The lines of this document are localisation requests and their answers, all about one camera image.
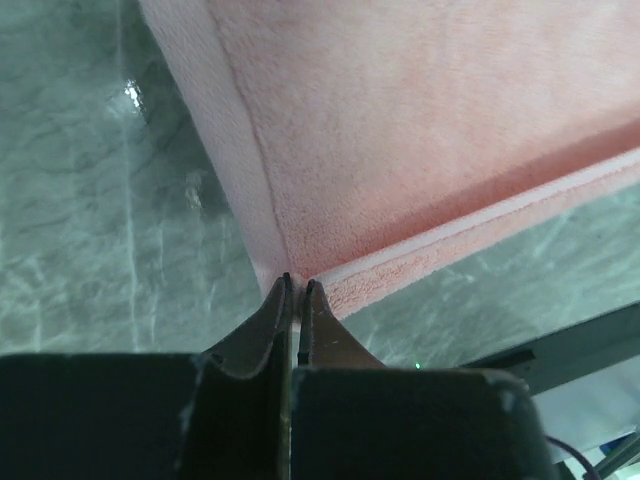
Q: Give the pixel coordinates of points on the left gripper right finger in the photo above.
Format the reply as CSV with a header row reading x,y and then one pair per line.
x,y
354,418

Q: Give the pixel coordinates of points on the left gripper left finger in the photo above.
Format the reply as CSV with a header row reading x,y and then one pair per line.
x,y
219,414

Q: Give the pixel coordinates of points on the pink towel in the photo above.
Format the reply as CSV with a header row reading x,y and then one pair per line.
x,y
366,144

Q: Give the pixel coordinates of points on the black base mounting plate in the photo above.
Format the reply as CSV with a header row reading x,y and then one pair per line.
x,y
570,353

